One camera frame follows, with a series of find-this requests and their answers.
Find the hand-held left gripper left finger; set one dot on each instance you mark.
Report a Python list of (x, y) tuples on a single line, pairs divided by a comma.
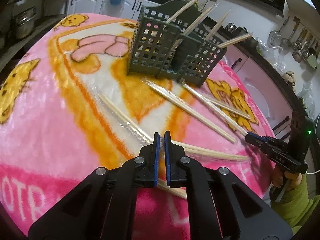
[(156, 155)]

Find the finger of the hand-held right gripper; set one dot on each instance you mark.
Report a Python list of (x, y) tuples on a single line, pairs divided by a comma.
[(260, 139), (265, 147)]

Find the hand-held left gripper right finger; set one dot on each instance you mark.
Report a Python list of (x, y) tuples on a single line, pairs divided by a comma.
[(168, 155)]

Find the single chopstick pair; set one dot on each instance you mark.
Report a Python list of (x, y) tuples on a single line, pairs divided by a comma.
[(212, 153), (212, 110)]

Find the bunch of wooden chopsticks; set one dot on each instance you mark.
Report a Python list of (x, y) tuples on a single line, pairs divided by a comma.
[(190, 110)]

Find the dark green utensil basket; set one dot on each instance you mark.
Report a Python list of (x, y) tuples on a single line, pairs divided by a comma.
[(150, 47)]

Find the person's right forearm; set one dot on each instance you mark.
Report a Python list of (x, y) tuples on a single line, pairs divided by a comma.
[(297, 205)]

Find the person's right hand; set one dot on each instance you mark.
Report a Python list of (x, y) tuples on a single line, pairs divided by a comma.
[(295, 178)]

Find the brown lumpy bundle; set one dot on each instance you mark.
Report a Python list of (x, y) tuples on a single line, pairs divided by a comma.
[(290, 78)]

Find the clear plastic bag with vegetables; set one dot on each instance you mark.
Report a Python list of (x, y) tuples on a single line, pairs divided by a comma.
[(277, 63)]

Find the pale green spatula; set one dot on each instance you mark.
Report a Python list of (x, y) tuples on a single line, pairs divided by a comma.
[(313, 62)]

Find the pink printed blanket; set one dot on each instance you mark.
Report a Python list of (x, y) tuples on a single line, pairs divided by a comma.
[(62, 130)]

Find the row of hanging ladles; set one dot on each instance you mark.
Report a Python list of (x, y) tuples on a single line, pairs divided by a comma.
[(297, 42)]

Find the steel kettle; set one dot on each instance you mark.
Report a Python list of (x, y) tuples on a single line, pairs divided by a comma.
[(232, 27)]

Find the stacked steel pots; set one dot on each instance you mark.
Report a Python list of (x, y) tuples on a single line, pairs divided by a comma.
[(23, 22)]

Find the metal shelf table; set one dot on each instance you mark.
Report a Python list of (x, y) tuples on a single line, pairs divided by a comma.
[(30, 2)]

